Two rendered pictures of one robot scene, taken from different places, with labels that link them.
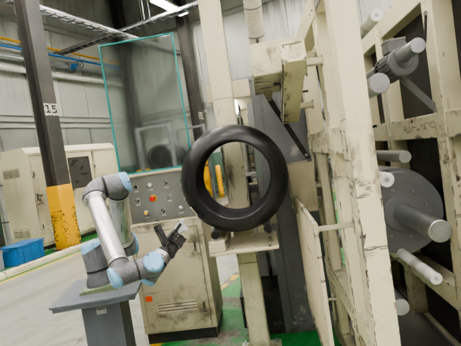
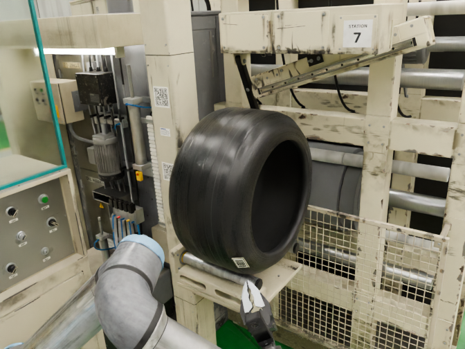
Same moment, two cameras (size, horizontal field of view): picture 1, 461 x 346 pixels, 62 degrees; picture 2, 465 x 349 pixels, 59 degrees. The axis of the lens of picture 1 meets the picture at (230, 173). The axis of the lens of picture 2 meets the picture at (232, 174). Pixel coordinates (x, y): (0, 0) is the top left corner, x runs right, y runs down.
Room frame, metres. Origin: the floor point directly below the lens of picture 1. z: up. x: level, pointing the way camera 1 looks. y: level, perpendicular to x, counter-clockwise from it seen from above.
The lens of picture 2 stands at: (1.44, 1.18, 1.77)
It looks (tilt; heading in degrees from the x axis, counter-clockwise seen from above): 21 degrees down; 302
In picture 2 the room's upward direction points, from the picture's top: 3 degrees counter-clockwise
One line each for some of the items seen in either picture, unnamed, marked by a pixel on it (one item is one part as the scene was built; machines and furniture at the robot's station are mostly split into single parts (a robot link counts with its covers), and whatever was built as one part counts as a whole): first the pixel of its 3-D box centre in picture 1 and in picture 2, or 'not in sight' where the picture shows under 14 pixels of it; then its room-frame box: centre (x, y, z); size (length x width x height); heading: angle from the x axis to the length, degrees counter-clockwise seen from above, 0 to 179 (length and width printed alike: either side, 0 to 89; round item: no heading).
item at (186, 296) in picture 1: (174, 250); (11, 329); (2.93, 0.52, 0.63); 0.56 x 0.41 x 1.27; 85
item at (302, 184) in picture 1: (301, 185); not in sight; (2.35, -0.42, 1.05); 0.20 x 0.15 x 0.30; 175
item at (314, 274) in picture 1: (311, 273); (326, 281); (1.91, -0.33, 0.65); 0.90 x 0.02 x 0.70; 175
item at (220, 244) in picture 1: (220, 239); (219, 284); (2.18, 0.11, 0.84); 0.36 x 0.09 x 0.06; 175
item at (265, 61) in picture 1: (274, 70); (306, 30); (2.01, -0.31, 1.71); 0.61 x 0.25 x 0.15; 175
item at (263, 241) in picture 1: (245, 242); (241, 274); (2.17, -0.03, 0.80); 0.37 x 0.36 x 0.02; 85
